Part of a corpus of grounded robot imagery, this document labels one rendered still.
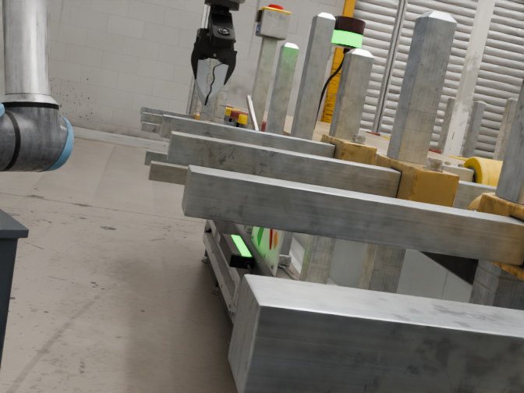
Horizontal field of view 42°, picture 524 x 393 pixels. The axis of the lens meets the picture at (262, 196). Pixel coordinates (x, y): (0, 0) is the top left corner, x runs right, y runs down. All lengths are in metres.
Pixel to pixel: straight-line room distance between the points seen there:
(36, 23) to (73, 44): 7.11
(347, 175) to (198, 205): 0.31
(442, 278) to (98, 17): 8.03
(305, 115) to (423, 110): 0.50
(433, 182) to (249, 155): 0.19
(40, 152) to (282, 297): 1.56
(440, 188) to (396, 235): 0.25
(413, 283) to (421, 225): 0.73
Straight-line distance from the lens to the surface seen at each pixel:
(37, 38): 1.80
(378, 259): 0.79
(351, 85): 1.01
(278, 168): 0.70
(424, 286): 1.17
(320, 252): 1.04
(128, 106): 8.90
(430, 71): 0.78
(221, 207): 0.44
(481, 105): 2.99
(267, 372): 0.20
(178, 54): 8.89
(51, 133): 1.77
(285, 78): 1.50
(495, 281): 0.57
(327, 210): 0.46
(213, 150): 0.69
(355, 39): 1.27
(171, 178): 1.20
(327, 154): 0.97
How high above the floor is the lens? 1.02
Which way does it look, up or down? 9 degrees down
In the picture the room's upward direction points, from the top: 11 degrees clockwise
